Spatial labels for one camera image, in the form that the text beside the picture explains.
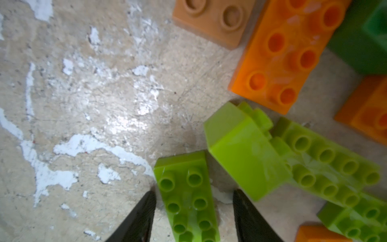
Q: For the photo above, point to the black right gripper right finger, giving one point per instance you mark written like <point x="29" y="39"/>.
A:
<point x="250" y="224"/>

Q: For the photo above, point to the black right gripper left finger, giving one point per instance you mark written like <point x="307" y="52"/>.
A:
<point x="137" y="226"/>

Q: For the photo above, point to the orange brick front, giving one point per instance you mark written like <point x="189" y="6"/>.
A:
<point x="318" y="233"/>

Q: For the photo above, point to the orange brick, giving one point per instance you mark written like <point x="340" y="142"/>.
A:
<point x="366" y="109"/>
<point x="285" y="46"/>
<point x="318" y="233"/>

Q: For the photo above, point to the lime brick front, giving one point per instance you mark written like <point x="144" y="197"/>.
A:
<point x="184" y="184"/>

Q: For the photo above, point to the tan brick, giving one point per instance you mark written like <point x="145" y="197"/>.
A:
<point x="219" y="21"/>

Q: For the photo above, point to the small lime brick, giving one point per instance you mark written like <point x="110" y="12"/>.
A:
<point x="239" y="138"/>

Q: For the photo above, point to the orange brick beside green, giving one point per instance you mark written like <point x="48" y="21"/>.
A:
<point x="366" y="109"/>

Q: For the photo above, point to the green square brick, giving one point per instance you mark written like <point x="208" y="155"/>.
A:
<point x="361" y="39"/>

